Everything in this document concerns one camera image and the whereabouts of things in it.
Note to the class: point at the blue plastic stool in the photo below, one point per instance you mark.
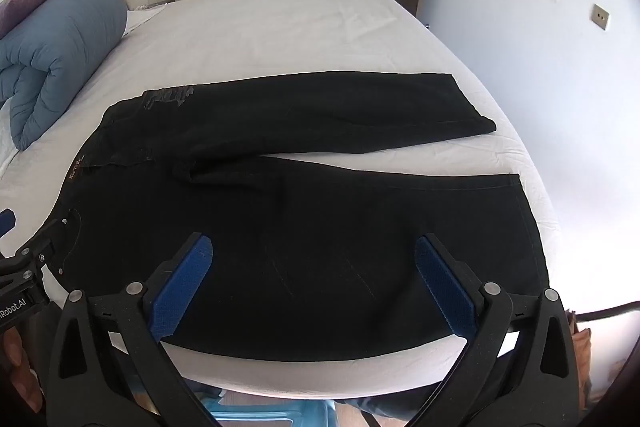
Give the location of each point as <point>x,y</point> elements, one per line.
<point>260,412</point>

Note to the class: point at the bed with white sheet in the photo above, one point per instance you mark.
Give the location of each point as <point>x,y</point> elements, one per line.
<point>300,32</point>

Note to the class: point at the person's left hand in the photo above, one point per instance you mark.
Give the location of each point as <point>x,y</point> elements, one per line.
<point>14,357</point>

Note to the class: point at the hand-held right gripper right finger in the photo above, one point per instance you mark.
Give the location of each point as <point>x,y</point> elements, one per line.
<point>445,287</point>

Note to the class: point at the white pillow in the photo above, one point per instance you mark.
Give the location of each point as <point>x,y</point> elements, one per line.
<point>139,17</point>

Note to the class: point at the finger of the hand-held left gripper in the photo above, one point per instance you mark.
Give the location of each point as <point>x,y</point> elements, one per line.
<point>6,222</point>
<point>45,241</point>

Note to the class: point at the orange cloth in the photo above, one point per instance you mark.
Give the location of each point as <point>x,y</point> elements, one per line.
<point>582,347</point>

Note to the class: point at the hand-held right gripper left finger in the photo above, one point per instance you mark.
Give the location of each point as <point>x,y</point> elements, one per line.
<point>182,287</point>

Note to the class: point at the blue rolled duvet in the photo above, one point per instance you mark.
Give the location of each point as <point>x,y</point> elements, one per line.
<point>65,37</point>

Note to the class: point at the black pants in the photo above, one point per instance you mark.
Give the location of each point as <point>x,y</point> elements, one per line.
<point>300,232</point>

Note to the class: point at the white quilted cloth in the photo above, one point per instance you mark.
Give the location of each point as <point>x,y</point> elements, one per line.
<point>6,147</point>

